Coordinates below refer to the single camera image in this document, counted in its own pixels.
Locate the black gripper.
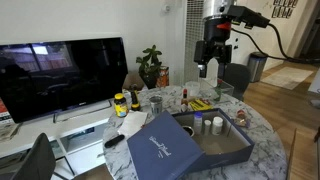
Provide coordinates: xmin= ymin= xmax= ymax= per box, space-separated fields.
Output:
xmin=194 ymin=39 xmax=233 ymax=81

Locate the small bottle with red lid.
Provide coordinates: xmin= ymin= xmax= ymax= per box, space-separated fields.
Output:
xmin=235 ymin=109 xmax=247 ymax=120

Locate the green bottle with red cap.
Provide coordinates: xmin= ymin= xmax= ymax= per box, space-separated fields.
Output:
xmin=213 ymin=79 xmax=224 ymax=103

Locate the yellow and green box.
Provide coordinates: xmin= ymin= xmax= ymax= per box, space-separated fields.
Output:
xmin=188 ymin=98 xmax=214 ymax=112

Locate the hot sauce bottle red cap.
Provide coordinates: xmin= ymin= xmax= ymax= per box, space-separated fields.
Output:
xmin=180 ymin=88 xmax=190 ymax=113

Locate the white bottle with blue lid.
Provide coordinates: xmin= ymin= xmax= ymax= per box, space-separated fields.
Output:
xmin=193 ymin=111 xmax=204 ymax=136

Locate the small white bottle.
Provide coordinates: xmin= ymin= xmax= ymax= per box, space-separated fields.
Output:
xmin=203 ymin=119 xmax=213 ymax=136

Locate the brown cardboard box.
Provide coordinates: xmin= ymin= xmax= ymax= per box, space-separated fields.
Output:
xmin=122 ymin=72 xmax=146 ymax=91

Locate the navy blue cardboard box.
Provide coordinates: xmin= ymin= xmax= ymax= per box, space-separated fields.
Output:
xmin=171 ymin=107 xmax=256 ymax=171

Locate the dark bottle with yellow label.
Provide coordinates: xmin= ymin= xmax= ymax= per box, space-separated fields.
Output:
xmin=129 ymin=84 xmax=142 ymax=112

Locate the navy blue box lid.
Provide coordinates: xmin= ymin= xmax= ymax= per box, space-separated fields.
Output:
xmin=126 ymin=110 xmax=205 ymax=180

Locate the yellow lid vitamin bottle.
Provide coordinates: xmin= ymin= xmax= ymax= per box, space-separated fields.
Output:
xmin=113 ymin=93 xmax=130 ymax=118

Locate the clear plastic container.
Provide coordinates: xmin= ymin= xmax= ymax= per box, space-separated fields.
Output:
xmin=199 ymin=77 xmax=235 ymax=101

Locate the clear plastic cup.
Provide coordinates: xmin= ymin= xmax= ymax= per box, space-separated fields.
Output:
xmin=184 ymin=80 xmax=201 ymax=99

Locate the dark grey chair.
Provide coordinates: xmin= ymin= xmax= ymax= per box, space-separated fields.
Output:
xmin=9 ymin=132 xmax=57 ymax=180
xmin=222 ymin=63 xmax=252 ymax=102

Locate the white radiator grille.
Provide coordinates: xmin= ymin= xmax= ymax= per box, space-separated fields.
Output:
xmin=183 ymin=0 xmax=205 ymax=84

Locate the white door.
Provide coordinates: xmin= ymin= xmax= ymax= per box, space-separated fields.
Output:
xmin=232 ymin=0 xmax=250 ymax=66

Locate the silver trash can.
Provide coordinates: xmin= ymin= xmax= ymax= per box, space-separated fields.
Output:
xmin=246 ymin=51 xmax=269 ymax=84

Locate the clear glass cup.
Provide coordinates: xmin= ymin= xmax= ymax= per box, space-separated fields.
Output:
xmin=233 ymin=116 xmax=251 ymax=130

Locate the green potted plant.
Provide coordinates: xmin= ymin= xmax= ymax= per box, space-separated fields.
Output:
xmin=135 ymin=44 xmax=164 ymax=90

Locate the round metal tin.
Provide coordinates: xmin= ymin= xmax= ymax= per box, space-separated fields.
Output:
xmin=181 ymin=125 xmax=196 ymax=138

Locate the metal cup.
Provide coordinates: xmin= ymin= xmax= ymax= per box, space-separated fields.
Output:
xmin=148 ymin=95 xmax=164 ymax=118

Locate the white paper napkin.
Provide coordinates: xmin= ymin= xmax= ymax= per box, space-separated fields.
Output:
xmin=117 ymin=110 xmax=149 ymax=138

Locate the black remote control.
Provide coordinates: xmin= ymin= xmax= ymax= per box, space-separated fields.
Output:
xmin=104 ymin=134 xmax=126 ymax=149

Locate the white television stand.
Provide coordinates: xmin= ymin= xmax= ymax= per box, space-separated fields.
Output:
xmin=0 ymin=99 xmax=117 ymax=178

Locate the black flat screen television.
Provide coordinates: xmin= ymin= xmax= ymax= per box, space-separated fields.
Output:
xmin=0 ymin=36 xmax=129 ymax=125

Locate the red and white printed paper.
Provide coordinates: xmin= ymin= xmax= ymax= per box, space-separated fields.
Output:
xmin=0 ymin=98 xmax=11 ymax=126

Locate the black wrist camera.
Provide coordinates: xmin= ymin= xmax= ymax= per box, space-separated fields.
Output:
xmin=227 ymin=4 xmax=271 ymax=30

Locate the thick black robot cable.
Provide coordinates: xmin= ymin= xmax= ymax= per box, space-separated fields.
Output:
xmin=231 ymin=23 xmax=320 ymax=65

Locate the white wall thermostat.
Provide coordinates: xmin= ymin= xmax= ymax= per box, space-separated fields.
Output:
xmin=161 ymin=2 xmax=172 ymax=15

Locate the wall photo collage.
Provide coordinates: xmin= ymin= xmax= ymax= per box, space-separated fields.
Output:
xmin=271 ymin=0 xmax=300 ymax=20

